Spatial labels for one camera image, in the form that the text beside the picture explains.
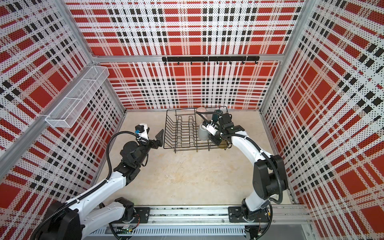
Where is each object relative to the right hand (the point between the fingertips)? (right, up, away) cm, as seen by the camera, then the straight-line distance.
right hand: (212, 136), depth 87 cm
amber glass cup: (+5, -4, -8) cm, 10 cm away
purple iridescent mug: (-6, +18, +17) cm, 25 cm away
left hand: (-31, +4, -9) cm, 32 cm away
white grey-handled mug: (-6, +2, -4) cm, 7 cm away
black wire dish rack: (-21, +1, +13) cm, 25 cm away
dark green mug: (+5, +16, +14) cm, 22 cm away
